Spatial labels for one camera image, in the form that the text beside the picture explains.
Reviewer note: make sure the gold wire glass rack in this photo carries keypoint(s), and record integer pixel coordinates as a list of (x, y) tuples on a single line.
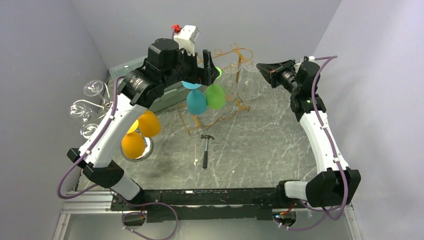
[(210, 117)]

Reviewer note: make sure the clear glass on chrome rack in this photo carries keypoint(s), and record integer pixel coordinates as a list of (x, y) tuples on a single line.
[(93, 88)]

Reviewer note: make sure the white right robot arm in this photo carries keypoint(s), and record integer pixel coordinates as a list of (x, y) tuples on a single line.
[(335, 183)]

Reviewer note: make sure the chrome tree glass rack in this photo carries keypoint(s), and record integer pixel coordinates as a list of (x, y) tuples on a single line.
[(117, 129)]

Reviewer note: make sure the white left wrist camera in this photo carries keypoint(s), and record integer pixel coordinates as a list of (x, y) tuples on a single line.
[(186, 37)]

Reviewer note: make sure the green wine glass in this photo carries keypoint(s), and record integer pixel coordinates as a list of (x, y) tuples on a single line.
[(215, 95)]

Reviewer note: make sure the blue wine glass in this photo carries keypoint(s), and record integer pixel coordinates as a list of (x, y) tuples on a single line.
[(195, 100)]

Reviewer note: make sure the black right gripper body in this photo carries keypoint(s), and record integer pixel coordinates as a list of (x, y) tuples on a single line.
[(286, 78)]

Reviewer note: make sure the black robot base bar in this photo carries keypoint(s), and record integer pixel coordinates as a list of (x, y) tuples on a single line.
[(260, 203)]

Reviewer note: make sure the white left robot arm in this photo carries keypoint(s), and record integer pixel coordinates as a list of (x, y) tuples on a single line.
[(142, 91)]

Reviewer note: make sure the clear plastic storage box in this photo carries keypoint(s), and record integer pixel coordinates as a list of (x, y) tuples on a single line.
[(172, 95)]

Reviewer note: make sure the black handled hammer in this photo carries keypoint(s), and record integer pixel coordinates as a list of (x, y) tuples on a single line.
[(207, 138)]

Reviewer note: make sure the orange wine glass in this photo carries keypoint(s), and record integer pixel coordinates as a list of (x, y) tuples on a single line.
[(133, 145), (148, 124)]

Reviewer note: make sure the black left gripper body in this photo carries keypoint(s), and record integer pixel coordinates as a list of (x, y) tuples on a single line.
[(187, 70)]

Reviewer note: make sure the clear wine glass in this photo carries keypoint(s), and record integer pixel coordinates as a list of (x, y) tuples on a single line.
[(251, 69), (231, 86)]

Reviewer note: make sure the clear glass chrome rack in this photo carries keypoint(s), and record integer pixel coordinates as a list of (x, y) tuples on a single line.
[(81, 112), (88, 130)]

